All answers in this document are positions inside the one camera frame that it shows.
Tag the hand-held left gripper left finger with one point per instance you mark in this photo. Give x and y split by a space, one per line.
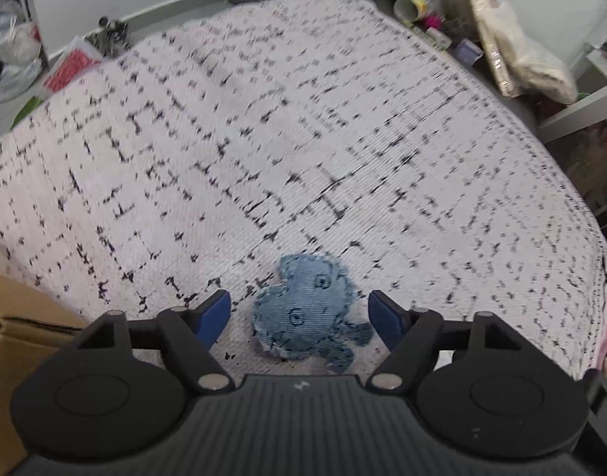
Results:
215 313

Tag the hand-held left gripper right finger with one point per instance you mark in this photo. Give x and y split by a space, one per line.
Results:
386 315

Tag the blue denim plush toy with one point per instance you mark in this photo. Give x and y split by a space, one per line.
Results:
301 307

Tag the cardboard box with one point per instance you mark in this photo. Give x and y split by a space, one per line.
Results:
21 357

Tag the white black-flecked blanket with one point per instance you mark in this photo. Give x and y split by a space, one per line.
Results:
303 134

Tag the small purple box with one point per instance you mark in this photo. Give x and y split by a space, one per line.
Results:
468 52

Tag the white desk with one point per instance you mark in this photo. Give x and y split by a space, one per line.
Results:
581 109

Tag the red-print plastic bag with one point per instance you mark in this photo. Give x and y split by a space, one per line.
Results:
70 65

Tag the black shoes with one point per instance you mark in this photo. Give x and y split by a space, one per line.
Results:
110 34

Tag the beige tote bag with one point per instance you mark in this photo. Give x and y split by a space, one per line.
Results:
521 44

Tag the paper cup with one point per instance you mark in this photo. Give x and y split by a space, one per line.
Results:
411 7

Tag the white plastic bag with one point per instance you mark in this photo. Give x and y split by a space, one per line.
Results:
21 54

